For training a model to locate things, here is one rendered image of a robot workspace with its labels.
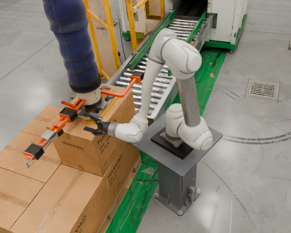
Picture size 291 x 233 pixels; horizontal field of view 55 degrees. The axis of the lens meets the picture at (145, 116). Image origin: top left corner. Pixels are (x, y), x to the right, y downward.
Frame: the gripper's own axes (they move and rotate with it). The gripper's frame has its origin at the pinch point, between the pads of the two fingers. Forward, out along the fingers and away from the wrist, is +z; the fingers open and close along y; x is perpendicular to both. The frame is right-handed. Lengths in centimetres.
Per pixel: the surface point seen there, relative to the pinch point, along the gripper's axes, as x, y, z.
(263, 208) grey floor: 49, 108, -124
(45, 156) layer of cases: -4, 53, 51
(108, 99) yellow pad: 36.8, 10.3, 4.3
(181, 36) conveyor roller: 230, 52, 12
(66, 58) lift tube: 17.0, -34.3, 14.7
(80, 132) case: 0.2, 12.7, 6.7
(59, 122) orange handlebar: -7.6, -1.7, 13.5
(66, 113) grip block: 1.1, -1.8, 14.4
